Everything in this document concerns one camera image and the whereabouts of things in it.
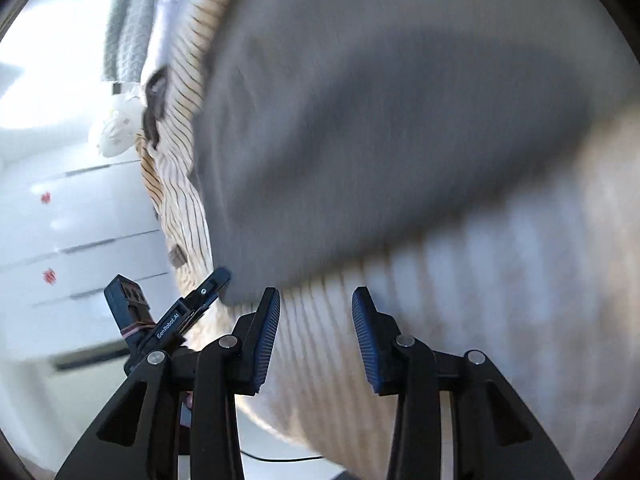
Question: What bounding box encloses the black cable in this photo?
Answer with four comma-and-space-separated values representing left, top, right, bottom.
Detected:
240, 450, 326, 462

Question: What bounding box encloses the white wardrobe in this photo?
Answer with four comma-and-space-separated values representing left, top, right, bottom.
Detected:
0, 60, 176, 361

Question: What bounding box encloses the grey quilted pillow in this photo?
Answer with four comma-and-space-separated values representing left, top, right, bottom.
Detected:
101, 0, 173, 83

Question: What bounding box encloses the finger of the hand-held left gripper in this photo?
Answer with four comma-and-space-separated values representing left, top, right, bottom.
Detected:
176, 266, 233, 314

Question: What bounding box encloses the grey knit sweater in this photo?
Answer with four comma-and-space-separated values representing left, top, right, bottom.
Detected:
192, 0, 626, 307

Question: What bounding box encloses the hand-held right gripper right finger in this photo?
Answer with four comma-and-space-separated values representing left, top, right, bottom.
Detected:
351, 286, 576, 480

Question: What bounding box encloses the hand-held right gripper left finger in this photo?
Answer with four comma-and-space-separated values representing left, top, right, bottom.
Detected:
54, 286, 282, 480

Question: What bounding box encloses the brown fabric belt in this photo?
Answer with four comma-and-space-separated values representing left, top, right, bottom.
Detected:
141, 67, 171, 151

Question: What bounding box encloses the lavender duvet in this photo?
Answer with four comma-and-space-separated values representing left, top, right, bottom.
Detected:
150, 0, 206, 68

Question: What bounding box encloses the cream striped blanket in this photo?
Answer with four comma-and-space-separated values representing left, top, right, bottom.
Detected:
135, 0, 640, 480

